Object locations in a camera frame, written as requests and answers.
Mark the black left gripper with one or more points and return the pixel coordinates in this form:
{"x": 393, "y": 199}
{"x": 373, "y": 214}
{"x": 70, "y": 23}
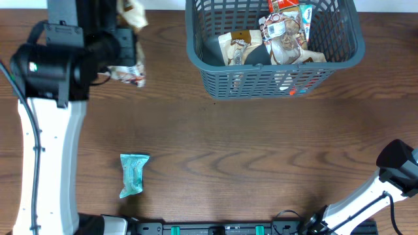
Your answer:
{"x": 125, "y": 35}

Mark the teal white snack packet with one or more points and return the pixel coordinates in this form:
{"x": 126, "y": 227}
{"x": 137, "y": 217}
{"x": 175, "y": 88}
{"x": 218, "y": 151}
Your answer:
{"x": 132, "y": 165}

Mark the beige brown snack bag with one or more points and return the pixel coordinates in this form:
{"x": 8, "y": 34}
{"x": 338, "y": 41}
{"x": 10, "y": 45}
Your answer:
{"x": 285, "y": 39}

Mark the red San Remo spaghetti pack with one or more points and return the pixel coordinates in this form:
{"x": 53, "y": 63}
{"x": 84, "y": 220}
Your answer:
{"x": 278, "y": 6}

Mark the blue Kleenex tissue pack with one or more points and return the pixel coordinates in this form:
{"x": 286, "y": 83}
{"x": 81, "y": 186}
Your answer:
{"x": 306, "y": 13}

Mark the grey plastic lattice basket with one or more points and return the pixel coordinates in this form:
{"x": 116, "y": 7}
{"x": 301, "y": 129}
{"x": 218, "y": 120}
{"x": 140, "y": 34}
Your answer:
{"x": 335, "y": 31}

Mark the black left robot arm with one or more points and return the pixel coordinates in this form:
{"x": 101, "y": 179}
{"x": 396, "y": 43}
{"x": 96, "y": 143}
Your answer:
{"x": 51, "y": 74}

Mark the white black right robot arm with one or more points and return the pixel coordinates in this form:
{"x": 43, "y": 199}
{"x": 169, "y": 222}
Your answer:
{"x": 394, "y": 180}

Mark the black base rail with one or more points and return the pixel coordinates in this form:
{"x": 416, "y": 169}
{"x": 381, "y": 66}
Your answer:
{"x": 288, "y": 227}

